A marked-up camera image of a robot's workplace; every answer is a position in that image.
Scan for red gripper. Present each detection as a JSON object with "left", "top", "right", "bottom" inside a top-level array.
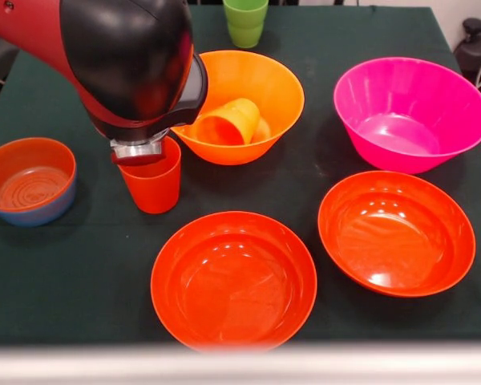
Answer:
[{"left": 111, "top": 151, "right": 168, "bottom": 168}]

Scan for dark green table cloth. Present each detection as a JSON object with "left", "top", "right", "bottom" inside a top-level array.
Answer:
[{"left": 0, "top": 2, "right": 481, "bottom": 346}]

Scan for small red bowl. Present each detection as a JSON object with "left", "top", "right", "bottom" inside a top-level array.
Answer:
[{"left": 0, "top": 137, "right": 77, "bottom": 213}]

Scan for green cup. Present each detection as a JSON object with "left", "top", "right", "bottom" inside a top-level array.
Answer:
[{"left": 222, "top": 0, "right": 269, "bottom": 49}]

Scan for black round device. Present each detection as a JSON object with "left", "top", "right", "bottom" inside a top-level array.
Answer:
[{"left": 452, "top": 18, "right": 481, "bottom": 87}]

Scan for red cup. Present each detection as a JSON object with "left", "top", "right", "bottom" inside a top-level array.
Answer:
[{"left": 118, "top": 136, "right": 183, "bottom": 215}]

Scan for orange cup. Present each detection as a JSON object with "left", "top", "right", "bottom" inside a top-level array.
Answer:
[{"left": 193, "top": 98, "right": 261, "bottom": 146}]

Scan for large red bowl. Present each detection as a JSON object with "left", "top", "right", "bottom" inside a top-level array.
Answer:
[
  {"left": 150, "top": 211, "right": 318, "bottom": 354},
  {"left": 317, "top": 170, "right": 477, "bottom": 298}
]

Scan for large pink bowl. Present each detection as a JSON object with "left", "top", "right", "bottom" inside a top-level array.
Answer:
[{"left": 333, "top": 57, "right": 481, "bottom": 175}]

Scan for blue bowl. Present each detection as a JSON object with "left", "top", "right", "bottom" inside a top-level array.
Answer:
[{"left": 0, "top": 168, "right": 79, "bottom": 228}]

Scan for large orange bowl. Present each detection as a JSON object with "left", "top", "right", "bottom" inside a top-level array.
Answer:
[{"left": 171, "top": 50, "right": 305, "bottom": 166}]

